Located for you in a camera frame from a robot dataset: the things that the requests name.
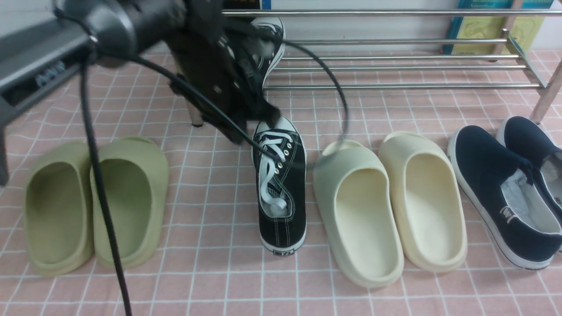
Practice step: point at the green slide slipper right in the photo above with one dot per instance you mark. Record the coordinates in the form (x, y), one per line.
(135, 173)

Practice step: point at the cream slide slipper right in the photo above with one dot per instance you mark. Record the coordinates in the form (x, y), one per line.
(425, 201)

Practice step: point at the black canvas sneaker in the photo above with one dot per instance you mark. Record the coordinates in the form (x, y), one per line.
(280, 187)
(257, 47)

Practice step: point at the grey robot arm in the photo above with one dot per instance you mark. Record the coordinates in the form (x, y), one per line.
(37, 60)

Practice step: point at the green slide slipper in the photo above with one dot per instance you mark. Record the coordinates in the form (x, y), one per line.
(58, 215)
(135, 173)

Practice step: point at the navy slip-on shoe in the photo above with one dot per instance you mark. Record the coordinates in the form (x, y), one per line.
(525, 138)
(504, 190)

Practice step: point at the cream slide slipper left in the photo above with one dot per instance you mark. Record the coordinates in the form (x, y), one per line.
(351, 187)

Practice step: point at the steel shoe rack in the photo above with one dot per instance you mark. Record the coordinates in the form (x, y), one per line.
(507, 54)

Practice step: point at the navy slip-on shoe right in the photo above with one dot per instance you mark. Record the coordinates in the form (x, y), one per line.
(525, 138)

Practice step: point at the navy slip-on shoe left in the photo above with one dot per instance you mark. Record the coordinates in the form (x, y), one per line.
(504, 190)

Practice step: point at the teal yellow book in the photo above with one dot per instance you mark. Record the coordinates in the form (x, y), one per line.
(524, 30)

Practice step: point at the cream slide slipper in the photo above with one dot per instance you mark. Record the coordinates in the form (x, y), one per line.
(351, 187)
(425, 201)

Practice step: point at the green slide slipper left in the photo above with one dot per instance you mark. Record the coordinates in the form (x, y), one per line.
(58, 215)

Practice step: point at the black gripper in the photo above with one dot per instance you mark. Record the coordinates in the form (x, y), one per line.
(203, 60)

